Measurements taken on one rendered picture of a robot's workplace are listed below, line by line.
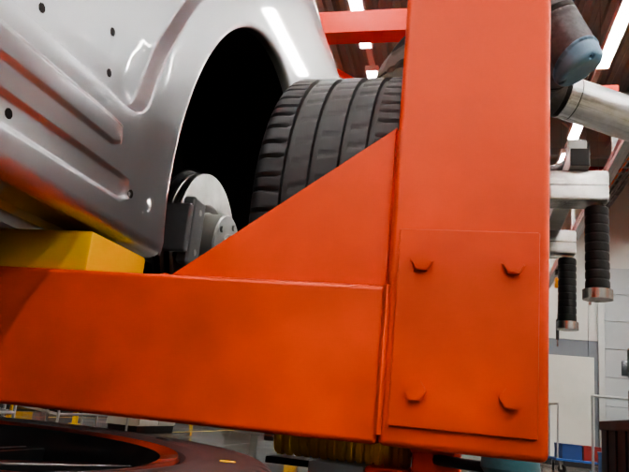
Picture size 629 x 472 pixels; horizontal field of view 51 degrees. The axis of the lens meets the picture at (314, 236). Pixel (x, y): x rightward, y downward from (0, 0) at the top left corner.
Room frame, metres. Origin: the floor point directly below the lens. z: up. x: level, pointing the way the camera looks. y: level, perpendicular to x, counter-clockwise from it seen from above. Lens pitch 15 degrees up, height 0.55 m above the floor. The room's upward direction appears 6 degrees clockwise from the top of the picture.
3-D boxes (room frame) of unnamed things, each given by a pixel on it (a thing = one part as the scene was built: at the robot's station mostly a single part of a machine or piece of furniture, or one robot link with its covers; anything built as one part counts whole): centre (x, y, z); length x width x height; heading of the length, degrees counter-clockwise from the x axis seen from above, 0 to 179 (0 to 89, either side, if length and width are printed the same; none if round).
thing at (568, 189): (0.99, -0.41, 0.93); 0.09 x 0.05 x 0.05; 76
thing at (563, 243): (1.32, -0.49, 0.93); 0.09 x 0.05 x 0.05; 76
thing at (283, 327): (0.82, 0.15, 0.69); 0.52 x 0.17 x 0.35; 76
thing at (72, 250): (0.86, 0.32, 0.70); 0.14 x 0.14 x 0.05; 76
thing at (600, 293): (0.98, -0.44, 0.83); 0.04 x 0.04 x 0.16
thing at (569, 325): (1.31, -0.52, 0.83); 0.04 x 0.04 x 0.16
